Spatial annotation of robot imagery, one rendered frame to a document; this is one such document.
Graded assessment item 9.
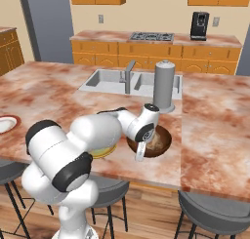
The grey fridge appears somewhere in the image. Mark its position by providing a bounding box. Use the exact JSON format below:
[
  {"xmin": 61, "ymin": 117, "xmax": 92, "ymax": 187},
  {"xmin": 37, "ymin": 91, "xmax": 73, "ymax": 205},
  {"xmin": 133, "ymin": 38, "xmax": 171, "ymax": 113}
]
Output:
[{"xmin": 17, "ymin": 0, "xmax": 75, "ymax": 64}]

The grey bar stool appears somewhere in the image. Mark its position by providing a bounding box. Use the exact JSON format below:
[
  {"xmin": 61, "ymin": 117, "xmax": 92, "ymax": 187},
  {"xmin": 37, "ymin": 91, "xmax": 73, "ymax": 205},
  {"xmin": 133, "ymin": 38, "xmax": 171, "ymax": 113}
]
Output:
[
  {"xmin": 88, "ymin": 176, "xmax": 131, "ymax": 239},
  {"xmin": 173, "ymin": 189, "xmax": 250, "ymax": 239},
  {"xmin": 0, "ymin": 158, "xmax": 55, "ymax": 239}
]

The black coffee machine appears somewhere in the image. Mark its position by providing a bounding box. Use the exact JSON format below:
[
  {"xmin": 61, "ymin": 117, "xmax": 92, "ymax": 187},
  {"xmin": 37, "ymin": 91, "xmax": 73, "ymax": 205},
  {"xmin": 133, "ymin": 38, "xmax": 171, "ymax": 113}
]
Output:
[{"xmin": 189, "ymin": 11, "xmax": 211, "ymax": 42}]

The brown plate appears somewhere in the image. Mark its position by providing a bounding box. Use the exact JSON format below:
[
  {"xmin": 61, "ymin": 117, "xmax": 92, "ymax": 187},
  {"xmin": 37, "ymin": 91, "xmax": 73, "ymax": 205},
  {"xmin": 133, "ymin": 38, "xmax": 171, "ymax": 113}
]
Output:
[{"xmin": 126, "ymin": 125, "xmax": 173, "ymax": 159}]

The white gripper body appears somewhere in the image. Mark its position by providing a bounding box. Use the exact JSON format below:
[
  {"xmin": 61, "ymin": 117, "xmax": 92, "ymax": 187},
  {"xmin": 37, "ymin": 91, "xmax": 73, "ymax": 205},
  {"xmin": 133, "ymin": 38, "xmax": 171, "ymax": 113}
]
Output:
[{"xmin": 135, "ymin": 140, "xmax": 148, "ymax": 163}]

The yellow plate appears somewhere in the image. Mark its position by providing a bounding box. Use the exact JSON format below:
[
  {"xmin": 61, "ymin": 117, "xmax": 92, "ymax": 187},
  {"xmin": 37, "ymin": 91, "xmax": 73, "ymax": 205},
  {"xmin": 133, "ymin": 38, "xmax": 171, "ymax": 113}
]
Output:
[{"xmin": 89, "ymin": 143, "xmax": 118, "ymax": 160}]

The orange side cupboard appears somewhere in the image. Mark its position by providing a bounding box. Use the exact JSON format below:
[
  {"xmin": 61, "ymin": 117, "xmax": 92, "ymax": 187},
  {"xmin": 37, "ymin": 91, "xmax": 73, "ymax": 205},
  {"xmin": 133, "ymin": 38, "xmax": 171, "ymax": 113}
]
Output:
[{"xmin": 0, "ymin": 26, "xmax": 25, "ymax": 77}]

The grey cylindrical paper towel holder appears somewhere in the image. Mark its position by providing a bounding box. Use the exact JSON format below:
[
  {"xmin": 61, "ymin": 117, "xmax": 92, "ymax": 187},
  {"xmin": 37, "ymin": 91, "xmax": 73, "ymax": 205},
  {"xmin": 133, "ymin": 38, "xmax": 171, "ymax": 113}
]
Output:
[{"xmin": 152, "ymin": 59, "xmax": 177, "ymax": 114}]

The orange base cupboard run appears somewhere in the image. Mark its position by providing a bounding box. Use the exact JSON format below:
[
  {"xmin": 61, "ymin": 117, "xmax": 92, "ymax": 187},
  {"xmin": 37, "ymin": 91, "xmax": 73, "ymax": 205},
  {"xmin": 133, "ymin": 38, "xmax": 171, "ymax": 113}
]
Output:
[{"xmin": 70, "ymin": 39, "xmax": 242, "ymax": 76}]

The white bowl with brown rim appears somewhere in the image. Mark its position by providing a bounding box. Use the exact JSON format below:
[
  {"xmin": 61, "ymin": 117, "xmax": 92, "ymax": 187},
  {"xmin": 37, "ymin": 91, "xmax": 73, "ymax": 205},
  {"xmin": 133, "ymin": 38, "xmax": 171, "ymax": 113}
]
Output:
[{"xmin": 0, "ymin": 114, "xmax": 22, "ymax": 136}]

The grey hob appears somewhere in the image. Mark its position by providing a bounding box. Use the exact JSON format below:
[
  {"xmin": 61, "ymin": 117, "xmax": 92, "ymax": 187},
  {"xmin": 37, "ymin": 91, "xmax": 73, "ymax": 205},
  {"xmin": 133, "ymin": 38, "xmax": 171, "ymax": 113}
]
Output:
[{"xmin": 128, "ymin": 31, "xmax": 176, "ymax": 43}]

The grey sink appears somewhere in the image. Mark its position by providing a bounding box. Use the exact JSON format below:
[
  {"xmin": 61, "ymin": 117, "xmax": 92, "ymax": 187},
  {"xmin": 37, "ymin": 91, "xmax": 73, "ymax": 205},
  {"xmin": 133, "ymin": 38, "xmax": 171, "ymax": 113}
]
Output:
[{"xmin": 77, "ymin": 68, "xmax": 184, "ymax": 101}]

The grey tap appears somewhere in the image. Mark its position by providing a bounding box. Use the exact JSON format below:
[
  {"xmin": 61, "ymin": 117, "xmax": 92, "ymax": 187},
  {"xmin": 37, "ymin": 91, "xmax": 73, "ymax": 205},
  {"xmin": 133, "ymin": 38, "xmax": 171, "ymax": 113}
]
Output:
[{"xmin": 119, "ymin": 60, "xmax": 137, "ymax": 96}]

